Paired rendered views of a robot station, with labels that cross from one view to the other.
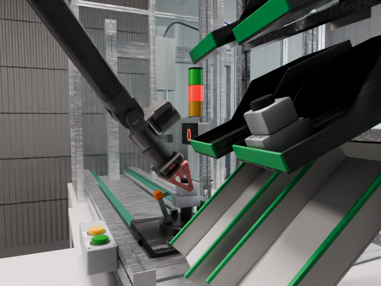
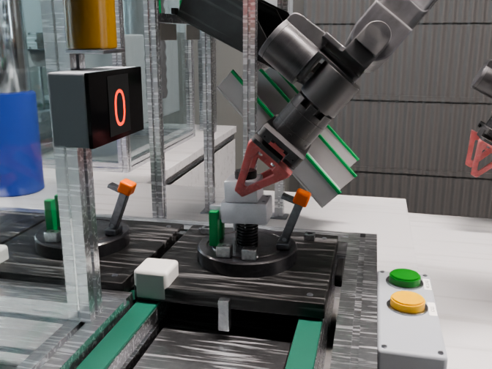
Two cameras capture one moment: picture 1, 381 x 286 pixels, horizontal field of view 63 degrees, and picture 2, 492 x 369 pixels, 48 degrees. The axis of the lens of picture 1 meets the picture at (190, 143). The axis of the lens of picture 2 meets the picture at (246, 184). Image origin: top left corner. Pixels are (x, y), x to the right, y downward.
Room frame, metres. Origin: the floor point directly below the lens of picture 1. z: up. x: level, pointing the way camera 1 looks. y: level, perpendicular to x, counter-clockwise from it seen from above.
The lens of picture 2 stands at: (1.38, 0.45, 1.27)
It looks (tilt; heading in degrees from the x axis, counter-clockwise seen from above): 15 degrees down; 217
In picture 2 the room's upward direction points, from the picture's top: straight up
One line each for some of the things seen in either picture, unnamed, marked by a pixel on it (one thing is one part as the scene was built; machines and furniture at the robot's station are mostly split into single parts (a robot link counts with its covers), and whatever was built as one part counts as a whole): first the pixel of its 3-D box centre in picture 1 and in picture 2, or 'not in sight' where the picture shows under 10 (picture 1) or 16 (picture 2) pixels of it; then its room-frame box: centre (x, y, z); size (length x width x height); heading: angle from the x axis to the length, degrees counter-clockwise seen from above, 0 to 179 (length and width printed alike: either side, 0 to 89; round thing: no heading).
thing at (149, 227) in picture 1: (186, 230); (247, 263); (0.79, 0.01, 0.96); 0.24 x 0.24 x 0.02; 24
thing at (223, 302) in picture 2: not in sight; (224, 314); (0.90, 0.06, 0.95); 0.01 x 0.01 x 0.04; 24
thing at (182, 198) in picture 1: (189, 192); (239, 195); (0.79, 0.00, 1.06); 0.08 x 0.04 x 0.07; 114
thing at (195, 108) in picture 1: (195, 109); (90, 23); (1.01, -0.02, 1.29); 0.05 x 0.05 x 0.05
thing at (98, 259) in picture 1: (96, 243); (405, 328); (0.78, 0.24, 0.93); 0.21 x 0.07 x 0.06; 24
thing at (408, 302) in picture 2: (96, 231); (407, 304); (0.78, 0.24, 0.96); 0.04 x 0.04 x 0.02
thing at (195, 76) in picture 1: (195, 78); not in sight; (1.01, -0.02, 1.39); 0.05 x 0.05 x 0.05
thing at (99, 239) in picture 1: (100, 241); (404, 280); (0.71, 0.21, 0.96); 0.04 x 0.04 x 0.02
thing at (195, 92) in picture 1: (195, 93); not in sight; (1.01, -0.02, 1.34); 0.05 x 0.05 x 0.05
